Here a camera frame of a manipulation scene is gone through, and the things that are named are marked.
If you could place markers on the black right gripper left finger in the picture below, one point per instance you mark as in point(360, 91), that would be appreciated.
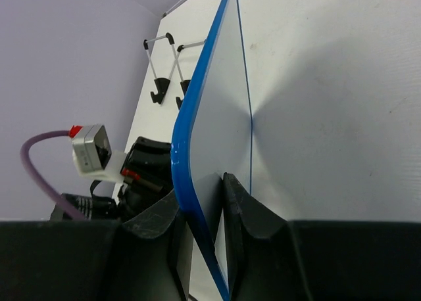
point(146, 258)

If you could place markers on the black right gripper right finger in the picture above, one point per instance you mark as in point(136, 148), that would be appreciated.
point(270, 258)

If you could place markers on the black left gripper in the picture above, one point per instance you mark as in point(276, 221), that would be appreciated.
point(146, 175)

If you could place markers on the wire whiteboard stand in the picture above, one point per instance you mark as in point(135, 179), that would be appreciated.
point(163, 75)

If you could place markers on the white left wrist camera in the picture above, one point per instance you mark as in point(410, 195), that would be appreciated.
point(93, 156)

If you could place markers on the blue framed small whiteboard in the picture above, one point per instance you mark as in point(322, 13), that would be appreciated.
point(213, 135)

